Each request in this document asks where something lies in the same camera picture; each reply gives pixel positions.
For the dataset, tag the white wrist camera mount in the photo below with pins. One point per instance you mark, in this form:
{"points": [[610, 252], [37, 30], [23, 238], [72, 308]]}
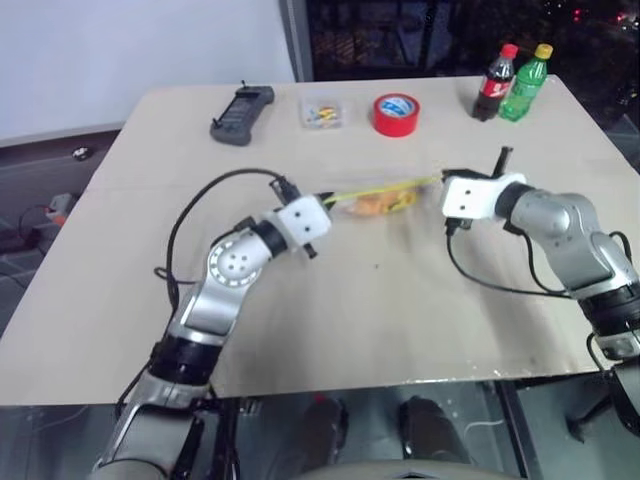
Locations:
{"points": [[472, 197], [305, 222]]}

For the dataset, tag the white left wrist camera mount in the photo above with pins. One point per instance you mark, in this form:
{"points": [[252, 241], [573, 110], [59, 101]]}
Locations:
{"points": [[305, 222]]}

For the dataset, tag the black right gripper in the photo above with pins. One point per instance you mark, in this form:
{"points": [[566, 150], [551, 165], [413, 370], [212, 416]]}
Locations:
{"points": [[502, 162]]}

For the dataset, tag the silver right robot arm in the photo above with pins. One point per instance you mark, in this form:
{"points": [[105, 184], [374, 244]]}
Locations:
{"points": [[565, 225]]}

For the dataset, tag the clear plastic box small parts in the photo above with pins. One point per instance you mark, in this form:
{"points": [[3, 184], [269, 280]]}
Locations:
{"points": [[322, 111]]}

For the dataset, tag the cola bottle red cap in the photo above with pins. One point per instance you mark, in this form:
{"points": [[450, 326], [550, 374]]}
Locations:
{"points": [[490, 90]]}

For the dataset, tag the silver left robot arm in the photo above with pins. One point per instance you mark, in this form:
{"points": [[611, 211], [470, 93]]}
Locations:
{"points": [[220, 295]]}

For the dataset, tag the orange hot dog bun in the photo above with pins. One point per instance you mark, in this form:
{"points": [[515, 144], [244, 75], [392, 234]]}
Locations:
{"points": [[406, 197]]}

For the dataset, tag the grey handheld remote controller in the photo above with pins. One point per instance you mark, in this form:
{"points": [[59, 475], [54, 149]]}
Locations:
{"points": [[240, 115]]}

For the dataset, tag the grey power adapter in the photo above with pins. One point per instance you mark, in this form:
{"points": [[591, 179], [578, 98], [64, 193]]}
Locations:
{"points": [[61, 205]]}

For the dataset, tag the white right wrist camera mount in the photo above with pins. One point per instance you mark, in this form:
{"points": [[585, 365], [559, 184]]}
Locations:
{"points": [[472, 197]]}

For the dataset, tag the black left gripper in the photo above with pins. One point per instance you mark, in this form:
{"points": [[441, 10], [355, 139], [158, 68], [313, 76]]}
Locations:
{"points": [[286, 191]]}

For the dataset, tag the small round silver object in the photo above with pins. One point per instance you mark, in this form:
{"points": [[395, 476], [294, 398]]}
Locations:
{"points": [[81, 152]]}

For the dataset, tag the dark rounded shape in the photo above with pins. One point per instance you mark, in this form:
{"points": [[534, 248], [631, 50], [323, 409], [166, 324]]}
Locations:
{"points": [[430, 430], [325, 427]]}

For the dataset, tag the black floor stand base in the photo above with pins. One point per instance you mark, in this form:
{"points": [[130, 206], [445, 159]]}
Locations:
{"points": [[587, 425]]}

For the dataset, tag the red tape roll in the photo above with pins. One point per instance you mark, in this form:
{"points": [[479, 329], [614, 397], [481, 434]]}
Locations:
{"points": [[392, 124]]}

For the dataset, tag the black table leg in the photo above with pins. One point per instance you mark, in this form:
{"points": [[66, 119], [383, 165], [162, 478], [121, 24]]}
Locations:
{"points": [[229, 440], [511, 435]]}

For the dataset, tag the green soda bottle yellow cap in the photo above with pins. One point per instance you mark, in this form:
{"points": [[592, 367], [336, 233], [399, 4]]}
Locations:
{"points": [[522, 92]]}

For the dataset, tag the grey window frame post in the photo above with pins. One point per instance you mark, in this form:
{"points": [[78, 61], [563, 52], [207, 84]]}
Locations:
{"points": [[297, 40]]}

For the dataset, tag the grey rounded robot torso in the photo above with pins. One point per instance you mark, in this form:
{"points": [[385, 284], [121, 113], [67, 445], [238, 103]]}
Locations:
{"points": [[400, 471]]}

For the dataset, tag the oval glazed bread roll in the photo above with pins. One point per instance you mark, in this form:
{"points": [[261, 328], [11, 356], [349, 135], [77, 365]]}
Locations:
{"points": [[370, 205]]}

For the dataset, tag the clear zip bag yellow seal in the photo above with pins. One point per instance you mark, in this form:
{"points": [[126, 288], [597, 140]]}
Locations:
{"points": [[380, 200]]}

